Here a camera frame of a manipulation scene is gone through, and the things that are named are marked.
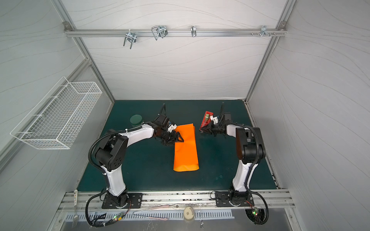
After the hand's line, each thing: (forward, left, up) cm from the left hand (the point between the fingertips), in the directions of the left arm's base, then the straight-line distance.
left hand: (178, 143), depth 90 cm
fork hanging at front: (-40, +48, -5) cm, 62 cm away
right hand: (+11, -14, +1) cm, 18 cm away
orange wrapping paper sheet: (-7, -5, +1) cm, 9 cm away
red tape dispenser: (+19, -18, 0) cm, 26 cm away
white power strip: (-31, +52, -4) cm, 61 cm away
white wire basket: (-1, +56, +26) cm, 62 cm away
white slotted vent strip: (-36, -21, -6) cm, 43 cm away
